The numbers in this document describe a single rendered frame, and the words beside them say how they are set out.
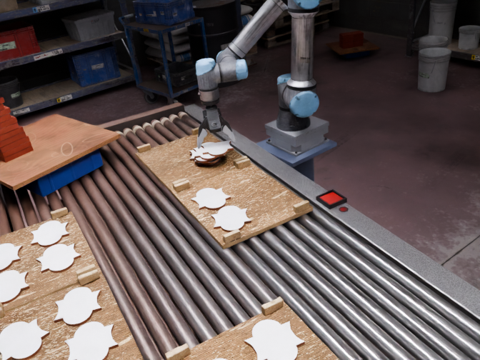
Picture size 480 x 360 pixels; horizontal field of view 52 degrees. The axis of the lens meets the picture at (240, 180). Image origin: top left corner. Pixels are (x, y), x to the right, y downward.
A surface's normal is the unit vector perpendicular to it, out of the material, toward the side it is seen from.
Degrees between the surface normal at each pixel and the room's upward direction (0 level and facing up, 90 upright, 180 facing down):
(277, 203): 0
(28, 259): 0
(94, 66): 90
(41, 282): 0
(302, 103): 97
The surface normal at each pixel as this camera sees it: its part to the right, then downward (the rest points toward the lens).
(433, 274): -0.10, -0.86
